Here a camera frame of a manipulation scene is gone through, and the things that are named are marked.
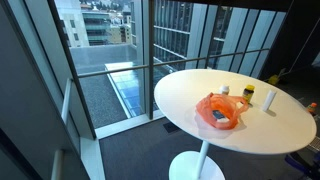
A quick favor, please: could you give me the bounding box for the blue chair part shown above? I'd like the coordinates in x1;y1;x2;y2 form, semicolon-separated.
285;152;320;180

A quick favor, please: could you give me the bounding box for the blue box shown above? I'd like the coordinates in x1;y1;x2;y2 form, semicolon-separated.
212;109;227;122

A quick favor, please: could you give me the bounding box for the white cylinder tube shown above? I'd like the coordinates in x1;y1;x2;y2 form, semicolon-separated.
261;89;277;112

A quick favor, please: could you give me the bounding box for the grey window railing bar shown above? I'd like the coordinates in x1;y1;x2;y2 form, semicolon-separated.
77;47;271;79

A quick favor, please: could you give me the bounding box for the yellow cleaning tool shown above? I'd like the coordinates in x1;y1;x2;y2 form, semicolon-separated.
264;67;287;86

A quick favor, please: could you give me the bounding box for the small white cap bottle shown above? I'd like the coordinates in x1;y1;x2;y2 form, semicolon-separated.
218;84;231;96

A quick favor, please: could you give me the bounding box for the dark floor vent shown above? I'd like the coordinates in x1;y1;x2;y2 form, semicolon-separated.
162;121;182;134

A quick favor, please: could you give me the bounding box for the white round pedestal table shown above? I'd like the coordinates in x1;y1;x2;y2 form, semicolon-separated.
153;68;318;180

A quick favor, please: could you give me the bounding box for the white wall handrail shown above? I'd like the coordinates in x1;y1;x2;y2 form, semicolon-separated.
50;77;73;180

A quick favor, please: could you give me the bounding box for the dark bottle yellow lid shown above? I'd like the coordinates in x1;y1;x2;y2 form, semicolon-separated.
242;84;256;104

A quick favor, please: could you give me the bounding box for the orange plastic bag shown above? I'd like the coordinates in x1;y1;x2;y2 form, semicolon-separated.
195;92;250;131

